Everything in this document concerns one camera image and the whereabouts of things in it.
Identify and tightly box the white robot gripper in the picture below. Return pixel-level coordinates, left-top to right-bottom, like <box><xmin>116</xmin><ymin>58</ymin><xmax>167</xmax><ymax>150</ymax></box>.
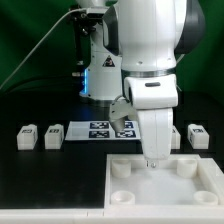
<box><xmin>124</xmin><ymin>74</ymin><xmax>178</xmax><ymax>168</ymax></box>

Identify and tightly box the white square table top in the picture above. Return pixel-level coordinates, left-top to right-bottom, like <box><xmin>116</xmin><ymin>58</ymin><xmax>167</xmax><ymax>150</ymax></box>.
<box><xmin>104</xmin><ymin>154</ymin><xmax>223</xmax><ymax>208</ymax></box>

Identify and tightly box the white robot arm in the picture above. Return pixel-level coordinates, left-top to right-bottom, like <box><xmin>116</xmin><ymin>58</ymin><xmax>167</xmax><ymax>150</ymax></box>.
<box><xmin>102</xmin><ymin>0</ymin><xmax>205</xmax><ymax>165</ymax></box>

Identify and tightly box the white sheet with fiducial tags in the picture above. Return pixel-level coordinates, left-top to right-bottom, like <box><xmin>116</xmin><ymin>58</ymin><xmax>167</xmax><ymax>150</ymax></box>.
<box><xmin>65</xmin><ymin>121</ymin><xmax>140</xmax><ymax>141</ymax></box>

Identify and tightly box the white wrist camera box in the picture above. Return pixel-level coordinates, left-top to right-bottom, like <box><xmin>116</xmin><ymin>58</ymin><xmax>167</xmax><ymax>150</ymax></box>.
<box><xmin>109</xmin><ymin>95</ymin><xmax>136</xmax><ymax>132</ymax></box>

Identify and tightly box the white front table edge rail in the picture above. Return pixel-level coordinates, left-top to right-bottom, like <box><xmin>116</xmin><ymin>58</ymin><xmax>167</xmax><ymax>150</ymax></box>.
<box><xmin>0</xmin><ymin>207</ymin><xmax>224</xmax><ymax>224</ymax></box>

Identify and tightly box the black camera on stand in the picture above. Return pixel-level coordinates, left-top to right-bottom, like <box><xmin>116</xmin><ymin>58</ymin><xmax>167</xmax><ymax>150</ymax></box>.
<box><xmin>67</xmin><ymin>2</ymin><xmax>107</xmax><ymax>68</ymax></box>

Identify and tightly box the grey camera cable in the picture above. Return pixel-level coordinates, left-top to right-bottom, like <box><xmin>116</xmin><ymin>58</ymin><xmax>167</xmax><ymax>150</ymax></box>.
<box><xmin>0</xmin><ymin>8</ymin><xmax>88</xmax><ymax>92</ymax></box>

